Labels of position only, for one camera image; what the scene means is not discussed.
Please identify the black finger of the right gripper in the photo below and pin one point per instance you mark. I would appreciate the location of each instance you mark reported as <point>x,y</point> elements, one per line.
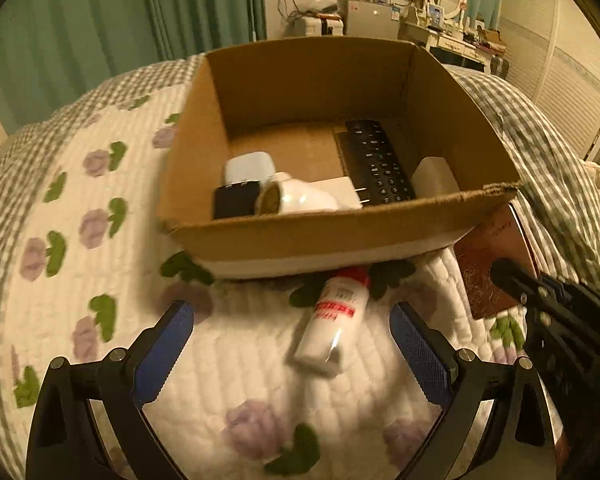
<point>522,284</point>

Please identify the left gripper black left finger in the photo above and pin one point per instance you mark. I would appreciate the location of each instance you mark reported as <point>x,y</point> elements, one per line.
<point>65,442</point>

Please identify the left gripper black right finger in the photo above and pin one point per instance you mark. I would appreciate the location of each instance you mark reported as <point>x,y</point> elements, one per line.
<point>517,439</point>

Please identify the white bottle with red cap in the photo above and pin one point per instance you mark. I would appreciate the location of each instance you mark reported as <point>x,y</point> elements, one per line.
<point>327,343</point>

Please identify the black remote control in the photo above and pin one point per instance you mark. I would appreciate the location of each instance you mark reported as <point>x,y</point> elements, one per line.
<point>370,161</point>

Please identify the white hair dryer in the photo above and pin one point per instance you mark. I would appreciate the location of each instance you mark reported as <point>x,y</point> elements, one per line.
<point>283,194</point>

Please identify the light blue earbuds case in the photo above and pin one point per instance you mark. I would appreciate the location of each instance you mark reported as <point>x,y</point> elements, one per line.
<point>254,166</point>

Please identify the white floral quilt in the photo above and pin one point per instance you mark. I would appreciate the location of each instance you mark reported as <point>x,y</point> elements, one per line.
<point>94,271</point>

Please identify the white louvred wardrobe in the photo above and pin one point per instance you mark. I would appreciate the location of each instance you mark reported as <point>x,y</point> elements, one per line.
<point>554,58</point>

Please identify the brown cardboard box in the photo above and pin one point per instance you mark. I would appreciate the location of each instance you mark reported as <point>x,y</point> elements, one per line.
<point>291,98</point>

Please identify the white dressing table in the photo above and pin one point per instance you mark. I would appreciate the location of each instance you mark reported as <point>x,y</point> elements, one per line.
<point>446,49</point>

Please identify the black small box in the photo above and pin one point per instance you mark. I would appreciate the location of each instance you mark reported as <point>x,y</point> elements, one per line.
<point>236,200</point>

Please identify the silver mini fridge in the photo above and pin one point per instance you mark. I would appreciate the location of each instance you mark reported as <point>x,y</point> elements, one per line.
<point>371,20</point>

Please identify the white suitcase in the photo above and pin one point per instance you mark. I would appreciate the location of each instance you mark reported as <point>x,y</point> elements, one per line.
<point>318,25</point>

